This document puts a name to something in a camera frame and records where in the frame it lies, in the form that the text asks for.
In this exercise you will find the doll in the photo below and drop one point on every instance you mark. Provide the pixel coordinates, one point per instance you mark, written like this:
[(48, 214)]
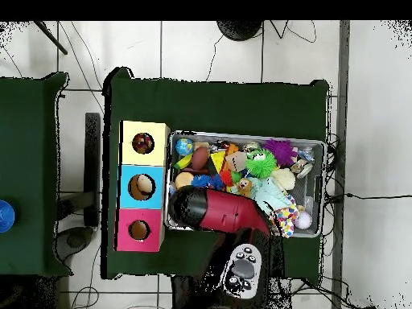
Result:
[(244, 186)]

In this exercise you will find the mint green knitted cloth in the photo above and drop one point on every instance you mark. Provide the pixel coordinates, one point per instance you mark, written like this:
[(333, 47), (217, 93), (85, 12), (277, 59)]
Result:
[(268, 193)]

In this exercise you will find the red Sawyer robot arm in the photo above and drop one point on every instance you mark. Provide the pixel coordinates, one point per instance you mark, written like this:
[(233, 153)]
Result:
[(231, 209)]

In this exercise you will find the wooden box with three holes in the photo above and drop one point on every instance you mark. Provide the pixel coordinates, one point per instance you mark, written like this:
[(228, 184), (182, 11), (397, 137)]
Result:
[(128, 154)]

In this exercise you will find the shallow clear mesh bin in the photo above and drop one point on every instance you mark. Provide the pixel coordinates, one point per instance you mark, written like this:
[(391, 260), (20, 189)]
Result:
[(310, 193)]

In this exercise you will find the blue spiky rubber ball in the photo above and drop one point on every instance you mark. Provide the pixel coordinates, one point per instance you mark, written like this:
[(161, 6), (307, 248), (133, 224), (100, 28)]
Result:
[(202, 181)]

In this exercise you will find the small brown football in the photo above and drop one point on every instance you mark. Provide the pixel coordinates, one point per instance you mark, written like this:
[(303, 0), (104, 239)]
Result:
[(200, 158)]

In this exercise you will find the toy hamburger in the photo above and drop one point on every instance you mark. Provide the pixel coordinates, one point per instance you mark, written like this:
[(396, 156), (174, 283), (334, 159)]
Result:
[(183, 179)]

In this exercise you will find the plain wooden block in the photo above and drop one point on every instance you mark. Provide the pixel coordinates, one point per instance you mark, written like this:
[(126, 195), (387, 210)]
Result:
[(236, 160)]

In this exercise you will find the small globe ball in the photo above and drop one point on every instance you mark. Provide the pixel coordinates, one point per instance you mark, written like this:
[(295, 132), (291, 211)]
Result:
[(184, 146)]

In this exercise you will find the green spiky toy with eyes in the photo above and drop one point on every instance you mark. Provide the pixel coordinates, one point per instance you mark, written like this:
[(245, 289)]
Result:
[(262, 164)]

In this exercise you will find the purple spiky rubber toy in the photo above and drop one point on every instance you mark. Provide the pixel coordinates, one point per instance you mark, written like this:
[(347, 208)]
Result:
[(280, 151)]

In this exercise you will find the white baseball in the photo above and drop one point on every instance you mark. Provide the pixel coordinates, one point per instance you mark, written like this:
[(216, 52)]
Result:
[(303, 220)]

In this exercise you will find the black upright panel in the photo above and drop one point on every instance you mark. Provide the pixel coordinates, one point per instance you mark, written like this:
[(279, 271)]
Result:
[(92, 161)]

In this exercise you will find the round black stand base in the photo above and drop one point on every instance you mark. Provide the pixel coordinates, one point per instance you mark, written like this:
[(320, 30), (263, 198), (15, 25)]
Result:
[(239, 30)]

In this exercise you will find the grey round floor base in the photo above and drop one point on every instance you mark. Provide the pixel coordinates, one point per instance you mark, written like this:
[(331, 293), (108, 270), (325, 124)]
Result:
[(75, 241)]

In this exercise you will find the black rod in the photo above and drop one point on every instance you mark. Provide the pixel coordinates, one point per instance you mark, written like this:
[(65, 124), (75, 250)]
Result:
[(51, 37)]

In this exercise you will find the blue round object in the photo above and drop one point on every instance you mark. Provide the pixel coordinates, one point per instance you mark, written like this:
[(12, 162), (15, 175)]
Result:
[(5, 215)]

